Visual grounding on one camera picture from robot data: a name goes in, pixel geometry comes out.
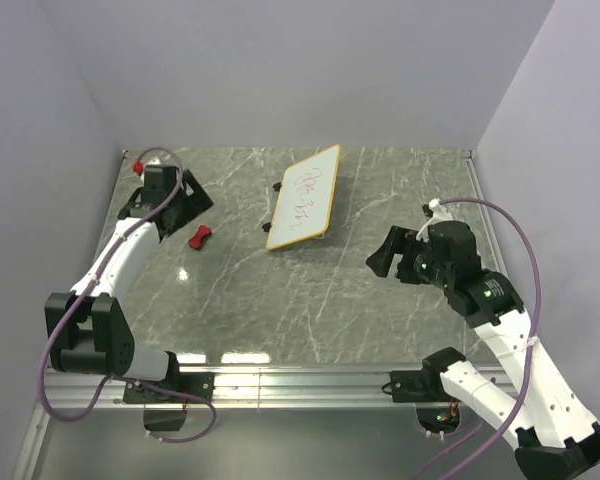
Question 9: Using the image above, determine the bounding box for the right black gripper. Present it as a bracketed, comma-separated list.
[365, 225, 453, 290]

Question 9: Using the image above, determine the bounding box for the red black whiteboard eraser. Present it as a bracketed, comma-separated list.
[187, 225, 213, 251]

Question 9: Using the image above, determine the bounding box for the yellow framed whiteboard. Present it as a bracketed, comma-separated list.
[266, 144, 341, 251]

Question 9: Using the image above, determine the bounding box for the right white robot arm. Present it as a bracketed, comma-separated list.
[366, 220, 600, 479]

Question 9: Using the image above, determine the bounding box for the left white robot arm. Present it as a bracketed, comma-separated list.
[44, 165, 213, 402]

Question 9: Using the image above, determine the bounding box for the aluminium right side rail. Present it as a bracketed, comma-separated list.
[461, 150, 508, 276]

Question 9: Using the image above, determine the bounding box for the aluminium rail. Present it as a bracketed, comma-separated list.
[461, 150, 508, 276]
[34, 364, 521, 411]

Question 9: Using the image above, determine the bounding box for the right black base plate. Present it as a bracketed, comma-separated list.
[381, 369, 451, 403]

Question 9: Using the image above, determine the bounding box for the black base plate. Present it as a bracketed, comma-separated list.
[381, 369, 451, 403]
[123, 372, 215, 405]

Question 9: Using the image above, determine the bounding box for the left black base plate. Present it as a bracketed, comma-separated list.
[123, 372, 215, 405]

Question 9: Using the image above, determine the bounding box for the aluminium front rail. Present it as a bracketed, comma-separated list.
[34, 364, 521, 411]

